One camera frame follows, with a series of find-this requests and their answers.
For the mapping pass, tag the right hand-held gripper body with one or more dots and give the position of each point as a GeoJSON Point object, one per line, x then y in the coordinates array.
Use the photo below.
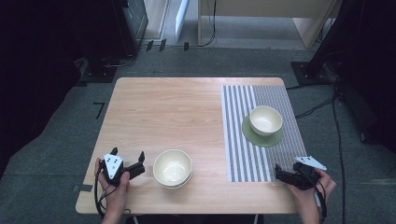
{"type": "Point", "coordinates": [303, 179]}

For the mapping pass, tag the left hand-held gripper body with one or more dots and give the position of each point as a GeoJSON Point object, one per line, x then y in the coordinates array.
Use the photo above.
{"type": "Point", "coordinates": [113, 168]}

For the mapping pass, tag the green round plate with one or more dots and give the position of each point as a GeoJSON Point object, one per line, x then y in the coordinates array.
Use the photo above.
{"type": "Point", "coordinates": [264, 141]}

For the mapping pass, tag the cream ceramic bowl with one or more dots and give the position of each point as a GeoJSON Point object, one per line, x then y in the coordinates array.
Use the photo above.
{"type": "Point", "coordinates": [172, 168]}
{"type": "Point", "coordinates": [265, 119]}
{"type": "Point", "coordinates": [183, 184]}

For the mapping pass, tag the person's right hand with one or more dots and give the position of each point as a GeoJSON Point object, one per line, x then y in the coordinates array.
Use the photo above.
{"type": "Point", "coordinates": [314, 196]}

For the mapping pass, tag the person's left hand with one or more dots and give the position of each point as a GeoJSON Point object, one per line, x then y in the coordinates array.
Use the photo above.
{"type": "Point", "coordinates": [116, 196]}

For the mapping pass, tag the grey floor tape patch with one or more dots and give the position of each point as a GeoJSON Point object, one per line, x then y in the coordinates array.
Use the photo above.
{"type": "Point", "coordinates": [83, 188]}

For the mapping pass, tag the grey white striped placemat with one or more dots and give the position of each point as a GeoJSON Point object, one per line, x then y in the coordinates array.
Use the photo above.
{"type": "Point", "coordinates": [236, 124]}

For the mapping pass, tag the black stand base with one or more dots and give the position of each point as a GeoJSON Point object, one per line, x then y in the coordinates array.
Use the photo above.
{"type": "Point", "coordinates": [99, 73]}

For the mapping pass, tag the person's dark clothing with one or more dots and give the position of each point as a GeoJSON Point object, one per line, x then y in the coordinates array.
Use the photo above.
{"type": "Point", "coordinates": [193, 219]}

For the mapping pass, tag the dark curtain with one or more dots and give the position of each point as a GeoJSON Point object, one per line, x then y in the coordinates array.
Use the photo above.
{"type": "Point", "coordinates": [28, 77]}

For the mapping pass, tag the black glass-sided cabinet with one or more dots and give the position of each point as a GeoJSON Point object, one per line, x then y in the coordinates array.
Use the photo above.
{"type": "Point", "coordinates": [130, 25]}

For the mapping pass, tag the white board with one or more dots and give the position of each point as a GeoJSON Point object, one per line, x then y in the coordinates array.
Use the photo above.
{"type": "Point", "coordinates": [181, 20]}

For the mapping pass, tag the light wooden desk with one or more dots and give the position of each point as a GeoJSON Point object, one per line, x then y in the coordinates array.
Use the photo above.
{"type": "Point", "coordinates": [264, 7]}

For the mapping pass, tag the black stand with base plate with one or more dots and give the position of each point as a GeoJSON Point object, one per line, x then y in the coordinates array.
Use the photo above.
{"type": "Point", "coordinates": [311, 73]}

